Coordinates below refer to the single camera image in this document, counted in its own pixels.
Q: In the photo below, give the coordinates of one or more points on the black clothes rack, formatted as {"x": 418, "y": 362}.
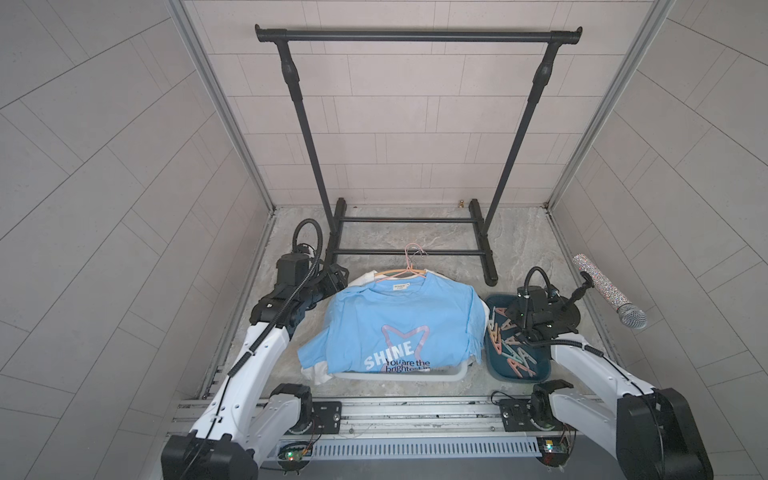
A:
{"x": 417, "y": 115}

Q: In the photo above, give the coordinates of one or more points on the white laundry basket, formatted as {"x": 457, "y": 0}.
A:
{"x": 381, "y": 373}

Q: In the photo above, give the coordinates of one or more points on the teal clothespin tray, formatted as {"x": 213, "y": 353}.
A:
{"x": 507, "y": 358}

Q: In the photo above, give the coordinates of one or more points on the pink wire hanger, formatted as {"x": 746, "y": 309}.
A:
{"x": 409, "y": 270}

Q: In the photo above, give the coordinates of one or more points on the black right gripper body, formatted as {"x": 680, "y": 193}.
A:
{"x": 518, "y": 320}

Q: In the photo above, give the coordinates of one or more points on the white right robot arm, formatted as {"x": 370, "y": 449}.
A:
{"x": 612, "y": 396}

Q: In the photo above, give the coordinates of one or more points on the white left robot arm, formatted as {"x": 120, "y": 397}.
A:
{"x": 252, "y": 372}

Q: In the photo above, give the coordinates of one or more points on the light blue t-shirt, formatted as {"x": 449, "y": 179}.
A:
{"x": 397, "y": 326}

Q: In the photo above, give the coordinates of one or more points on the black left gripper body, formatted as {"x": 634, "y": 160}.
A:
{"x": 319, "y": 287}

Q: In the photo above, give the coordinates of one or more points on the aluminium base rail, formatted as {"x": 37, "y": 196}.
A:
{"x": 417, "y": 428}

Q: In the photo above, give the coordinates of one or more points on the glitter microphone on stand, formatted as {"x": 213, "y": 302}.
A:
{"x": 629, "y": 314}

